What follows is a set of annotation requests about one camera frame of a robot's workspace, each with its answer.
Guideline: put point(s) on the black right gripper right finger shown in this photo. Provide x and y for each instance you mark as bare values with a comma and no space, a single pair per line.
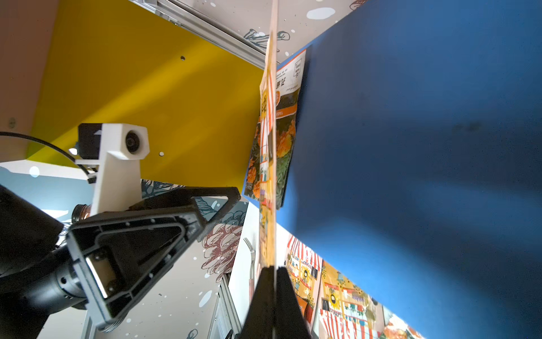
289,322

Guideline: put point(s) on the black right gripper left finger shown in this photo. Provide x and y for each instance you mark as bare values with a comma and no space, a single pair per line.
260,317

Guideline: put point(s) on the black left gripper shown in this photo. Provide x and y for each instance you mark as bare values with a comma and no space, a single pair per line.
116,258

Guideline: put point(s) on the pink storefront seed bag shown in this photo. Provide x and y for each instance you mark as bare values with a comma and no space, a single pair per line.
268,148
304,267
346,311

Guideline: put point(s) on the black orange marigold seed bag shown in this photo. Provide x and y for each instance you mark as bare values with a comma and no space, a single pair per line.
396,328

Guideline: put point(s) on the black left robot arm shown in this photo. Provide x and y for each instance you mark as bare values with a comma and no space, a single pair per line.
32,249

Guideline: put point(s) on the yellow two-tier shelf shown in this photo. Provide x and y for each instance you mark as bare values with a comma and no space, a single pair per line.
416,169

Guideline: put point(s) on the pink handled fork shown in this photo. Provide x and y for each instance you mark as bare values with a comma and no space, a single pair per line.
251,280

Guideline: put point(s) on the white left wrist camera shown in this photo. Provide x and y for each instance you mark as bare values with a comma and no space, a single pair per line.
116,150

